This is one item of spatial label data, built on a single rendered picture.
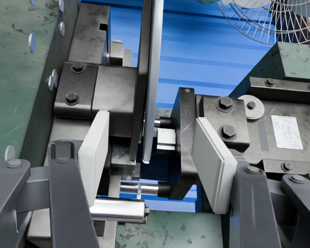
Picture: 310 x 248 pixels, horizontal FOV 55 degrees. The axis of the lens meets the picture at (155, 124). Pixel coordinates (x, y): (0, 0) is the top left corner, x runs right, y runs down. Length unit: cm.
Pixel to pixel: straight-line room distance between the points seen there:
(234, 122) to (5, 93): 37
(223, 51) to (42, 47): 210
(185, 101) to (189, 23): 202
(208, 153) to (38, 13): 39
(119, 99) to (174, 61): 184
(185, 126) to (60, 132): 23
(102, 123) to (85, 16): 47
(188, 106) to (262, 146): 16
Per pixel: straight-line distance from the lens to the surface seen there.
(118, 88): 47
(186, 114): 58
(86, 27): 61
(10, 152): 33
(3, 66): 44
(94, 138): 15
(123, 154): 56
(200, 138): 19
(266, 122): 62
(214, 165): 16
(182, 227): 76
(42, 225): 43
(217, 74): 230
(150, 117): 28
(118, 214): 43
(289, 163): 54
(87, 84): 48
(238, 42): 255
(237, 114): 57
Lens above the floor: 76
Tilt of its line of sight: 5 degrees up
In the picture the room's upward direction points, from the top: 95 degrees clockwise
